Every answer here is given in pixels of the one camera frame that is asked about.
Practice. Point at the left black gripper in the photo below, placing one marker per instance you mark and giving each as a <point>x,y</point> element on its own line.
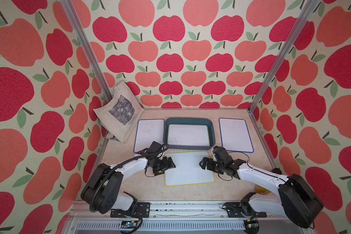
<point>167,166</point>

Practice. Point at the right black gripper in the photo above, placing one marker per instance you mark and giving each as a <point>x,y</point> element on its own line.
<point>208,160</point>

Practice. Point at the yellow-framed whiteboard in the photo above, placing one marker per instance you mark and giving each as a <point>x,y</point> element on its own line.
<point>188,170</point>
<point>188,135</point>

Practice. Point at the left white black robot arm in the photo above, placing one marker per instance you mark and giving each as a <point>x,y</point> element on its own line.
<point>102,191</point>

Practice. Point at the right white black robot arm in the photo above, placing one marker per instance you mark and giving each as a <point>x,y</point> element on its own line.
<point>289,196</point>

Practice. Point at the left blue-framed whiteboard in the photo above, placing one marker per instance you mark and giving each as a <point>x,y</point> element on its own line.
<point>147,132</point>

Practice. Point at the blue-framed whiteboard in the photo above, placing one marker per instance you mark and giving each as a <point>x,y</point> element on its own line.
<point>147,132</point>
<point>235,135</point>

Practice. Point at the right blue-framed whiteboard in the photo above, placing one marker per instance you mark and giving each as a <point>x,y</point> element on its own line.
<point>235,135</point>

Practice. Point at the teal plastic storage box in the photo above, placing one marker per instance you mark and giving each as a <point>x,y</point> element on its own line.
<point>190,121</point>

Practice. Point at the beige printed canvas bag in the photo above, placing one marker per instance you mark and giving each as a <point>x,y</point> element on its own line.
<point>120,116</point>

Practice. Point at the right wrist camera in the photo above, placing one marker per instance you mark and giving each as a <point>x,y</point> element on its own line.
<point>222,155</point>

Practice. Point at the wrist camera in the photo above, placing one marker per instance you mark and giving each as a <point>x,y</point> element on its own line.
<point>155,147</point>
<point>222,155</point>

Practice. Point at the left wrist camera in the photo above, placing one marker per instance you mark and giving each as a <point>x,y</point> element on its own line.
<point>155,147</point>

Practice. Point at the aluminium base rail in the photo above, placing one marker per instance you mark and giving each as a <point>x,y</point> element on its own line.
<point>177,217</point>

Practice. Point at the left aluminium frame post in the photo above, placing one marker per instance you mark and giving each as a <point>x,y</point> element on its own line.
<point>89,52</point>

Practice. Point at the aluminium frame post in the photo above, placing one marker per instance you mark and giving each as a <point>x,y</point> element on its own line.
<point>300,23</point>
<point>89,52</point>

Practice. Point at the right aluminium frame post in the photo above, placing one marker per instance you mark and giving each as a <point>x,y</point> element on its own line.
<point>300,23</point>

